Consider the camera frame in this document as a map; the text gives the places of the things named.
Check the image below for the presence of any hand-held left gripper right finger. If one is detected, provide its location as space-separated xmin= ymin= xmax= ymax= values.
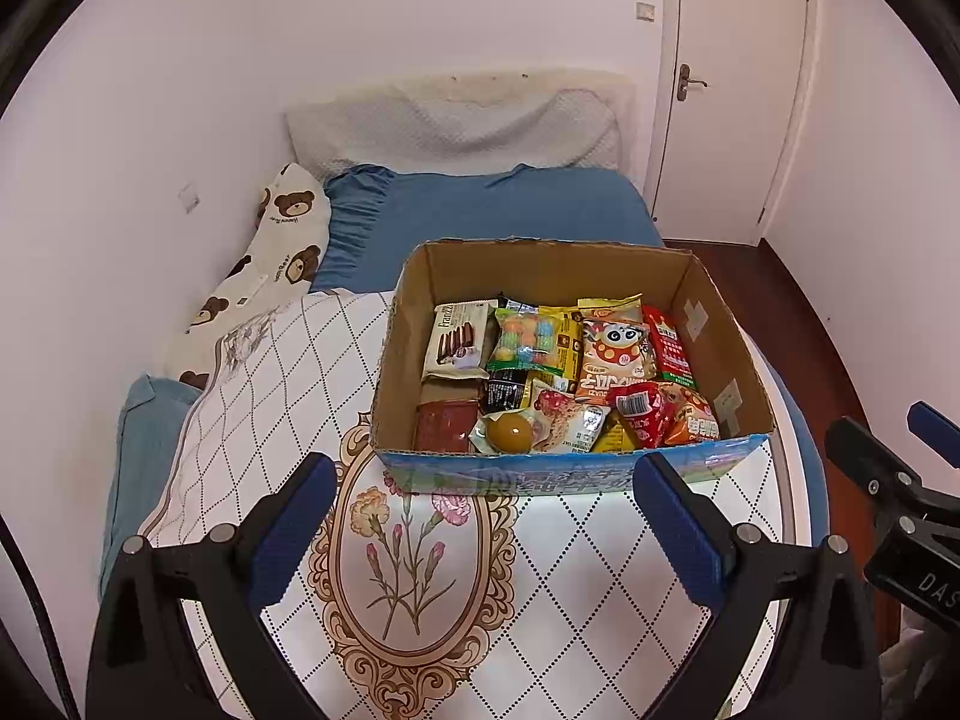
xmin=632 ymin=451 xmax=880 ymax=720

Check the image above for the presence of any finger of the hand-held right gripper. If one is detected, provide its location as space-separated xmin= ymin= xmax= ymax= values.
xmin=906 ymin=400 xmax=960 ymax=462
xmin=825 ymin=415 xmax=925 ymax=500

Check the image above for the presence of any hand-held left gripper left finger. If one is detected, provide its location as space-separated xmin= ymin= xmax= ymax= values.
xmin=86 ymin=452 xmax=338 ymax=720

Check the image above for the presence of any small yellow snack packet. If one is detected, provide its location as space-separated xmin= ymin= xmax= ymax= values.
xmin=592 ymin=420 xmax=640 ymax=455

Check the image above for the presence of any shiny red snack packet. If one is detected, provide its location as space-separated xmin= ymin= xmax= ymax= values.
xmin=605 ymin=381 xmax=680 ymax=451

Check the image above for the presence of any white cereal bar packet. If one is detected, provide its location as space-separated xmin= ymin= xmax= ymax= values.
xmin=534 ymin=388 xmax=612 ymax=455

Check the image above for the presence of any dark red snack packet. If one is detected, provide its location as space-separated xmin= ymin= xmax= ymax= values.
xmin=413 ymin=399 xmax=482 ymax=455

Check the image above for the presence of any orange cartoon snack packet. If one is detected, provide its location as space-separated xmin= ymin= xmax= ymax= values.
xmin=574 ymin=309 xmax=661 ymax=404

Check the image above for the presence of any clear braised egg packet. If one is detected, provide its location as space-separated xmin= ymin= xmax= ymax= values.
xmin=468 ymin=408 xmax=545 ymax=459

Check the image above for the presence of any black snack packet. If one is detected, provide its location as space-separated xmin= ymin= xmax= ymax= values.
xmin=480 ymin=369 xmax=536 ymax=415

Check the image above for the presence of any green candy ball packet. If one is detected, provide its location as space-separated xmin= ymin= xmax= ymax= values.
xmin=485 ymin=298 xmax=566 ymax=376

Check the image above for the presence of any cream chocolate biscuit packet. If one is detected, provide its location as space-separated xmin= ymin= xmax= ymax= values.
xmin=421 ymin=301 xmax=499 ymax=383

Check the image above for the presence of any blue printed cardboard box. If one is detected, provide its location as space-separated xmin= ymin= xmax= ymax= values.
xmin=369 ymin=238 xmax=776 ymax=497

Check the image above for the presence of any white floral printed blanket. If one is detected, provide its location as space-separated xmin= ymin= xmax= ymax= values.
xmin=139 ymin=286 xmax=815 ymax=720

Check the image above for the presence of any bear print pillow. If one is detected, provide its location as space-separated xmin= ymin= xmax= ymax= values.
xmin=163 ymin=163 xmax=332 ymax=391

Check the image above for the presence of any blue ruffled pillow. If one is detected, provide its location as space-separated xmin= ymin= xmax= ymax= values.
xmin=309 ymin=163 xmax=666 ymax=293

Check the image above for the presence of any white door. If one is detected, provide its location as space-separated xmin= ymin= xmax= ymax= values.
xmin=649 ymin=0 xmax=817 ymax=245

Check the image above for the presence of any grey quilted headboard cushion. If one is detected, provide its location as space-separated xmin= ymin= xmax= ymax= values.
xmin=285 ymin=88 xmax=623 ymax=182

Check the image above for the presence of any black cable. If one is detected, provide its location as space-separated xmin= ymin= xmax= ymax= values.
xmin=0 ymin=516 xmax=82 ymax=720

